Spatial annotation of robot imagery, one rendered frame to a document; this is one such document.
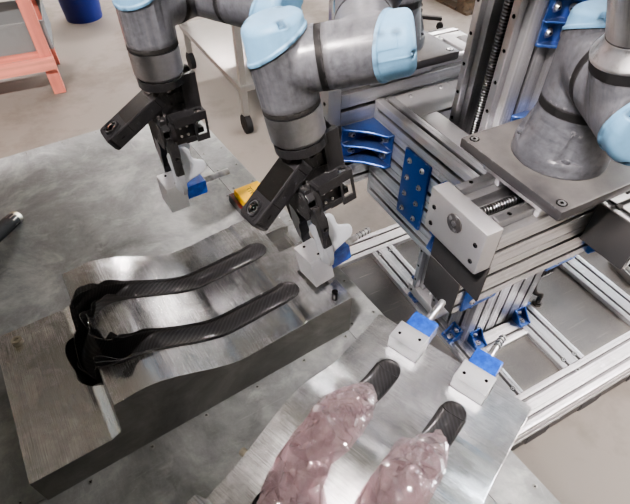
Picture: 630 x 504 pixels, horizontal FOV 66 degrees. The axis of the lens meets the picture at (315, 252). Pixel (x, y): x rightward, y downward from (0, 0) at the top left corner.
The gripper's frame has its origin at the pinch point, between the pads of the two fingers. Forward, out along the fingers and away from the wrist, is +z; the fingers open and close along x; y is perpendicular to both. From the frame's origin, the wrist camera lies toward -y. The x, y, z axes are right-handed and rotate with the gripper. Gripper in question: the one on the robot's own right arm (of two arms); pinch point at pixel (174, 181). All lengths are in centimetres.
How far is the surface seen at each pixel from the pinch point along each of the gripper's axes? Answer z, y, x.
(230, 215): 15.0, 10.4, 2.1
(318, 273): 2.3, 10.7, -31.6
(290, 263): 6.0, 9.8, -24.3
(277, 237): 8.1, 12.1, -15.7
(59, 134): 95, -7, 204
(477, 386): 7, 20, -58
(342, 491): 6, -4, -59
